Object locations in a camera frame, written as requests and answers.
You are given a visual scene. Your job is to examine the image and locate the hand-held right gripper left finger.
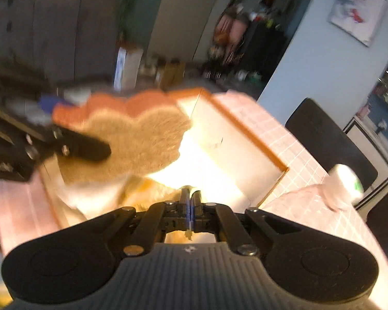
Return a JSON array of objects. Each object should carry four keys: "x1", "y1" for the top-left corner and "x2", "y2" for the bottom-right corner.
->
[{"x1": 92, "y1": 187, "x2": 191, "y2": 256}]

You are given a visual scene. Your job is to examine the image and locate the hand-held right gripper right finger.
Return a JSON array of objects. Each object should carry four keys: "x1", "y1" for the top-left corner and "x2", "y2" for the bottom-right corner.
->
[{"x1": 191, "y1": 190, "x2": 300, "y2": 256}]

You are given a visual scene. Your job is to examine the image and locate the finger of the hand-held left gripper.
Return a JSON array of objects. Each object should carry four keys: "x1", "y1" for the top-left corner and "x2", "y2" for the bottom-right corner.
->
[
  {"x1": 35, "y1": 94, "x2": 72, "y2": 115},
  {"x1": 51, "y1": 128, "x2": 112, "y2": 162}
]

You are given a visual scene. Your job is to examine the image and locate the orange cardboard box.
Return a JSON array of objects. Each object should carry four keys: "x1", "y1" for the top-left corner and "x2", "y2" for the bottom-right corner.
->
[{"x1": 39, "y1": 88, "x2": 290, "y2": 230}]

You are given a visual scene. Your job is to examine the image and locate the grey cabinet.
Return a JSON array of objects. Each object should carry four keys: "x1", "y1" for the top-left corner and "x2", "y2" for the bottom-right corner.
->
[{"x1": 0, "y1": 0, "x2": 124, "y2": 86}]

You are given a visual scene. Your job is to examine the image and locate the white and blue carton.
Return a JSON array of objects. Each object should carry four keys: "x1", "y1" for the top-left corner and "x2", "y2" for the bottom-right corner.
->
[{"x1": 113, "y1": 46, "x2": 143, "y2": 91}]

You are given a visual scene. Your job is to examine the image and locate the brown cardboard box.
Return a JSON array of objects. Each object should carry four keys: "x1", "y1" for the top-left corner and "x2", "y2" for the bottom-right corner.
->
[{"x1": 154, "y1": 61, "x2": 185, "y2": 91}]

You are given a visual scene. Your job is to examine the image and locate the black chair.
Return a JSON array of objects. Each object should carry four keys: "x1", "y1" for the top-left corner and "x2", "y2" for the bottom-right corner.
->
[
  {"x1": 366, "y1": 190, "x2": 388, "y2": 276},
  {"x1": 285, "y1": 98, "x2": 379, "y2": 192}
]

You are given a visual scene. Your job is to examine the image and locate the clear plastic water bottle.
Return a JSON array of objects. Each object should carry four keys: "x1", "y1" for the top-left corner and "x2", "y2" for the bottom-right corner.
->
[{"x1": 322, "y1": 163, "x2": 364, "y2": 214}]

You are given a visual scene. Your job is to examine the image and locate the black shoe cabinet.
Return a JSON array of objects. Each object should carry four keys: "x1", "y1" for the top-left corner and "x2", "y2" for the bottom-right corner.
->
[{"x1": 242, "y1": 19, "x2": 289, "y2": 75}]

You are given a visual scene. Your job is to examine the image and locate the pink hanging bags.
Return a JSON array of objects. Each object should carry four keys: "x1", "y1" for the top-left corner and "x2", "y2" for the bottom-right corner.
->
[{"x1": 213, "y1": 3, "x2": 247, "y2": 66}]

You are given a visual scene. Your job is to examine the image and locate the wine glass wall picture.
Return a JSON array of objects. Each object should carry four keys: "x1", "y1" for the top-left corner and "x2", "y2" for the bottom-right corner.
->
[{"x1": 327, "y1": 0, "x2": 388, "y2": 48}]

